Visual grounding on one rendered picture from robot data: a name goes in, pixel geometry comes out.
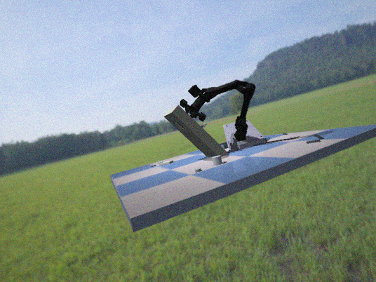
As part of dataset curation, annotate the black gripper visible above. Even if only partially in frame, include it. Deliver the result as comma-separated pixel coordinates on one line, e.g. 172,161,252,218
180,99,206,121

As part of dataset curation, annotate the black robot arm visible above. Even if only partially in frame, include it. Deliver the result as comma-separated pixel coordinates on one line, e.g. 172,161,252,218
188,79,255,141

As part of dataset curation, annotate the grey service panel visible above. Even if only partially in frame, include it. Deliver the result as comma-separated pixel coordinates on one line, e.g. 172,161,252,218
164,105,229,157

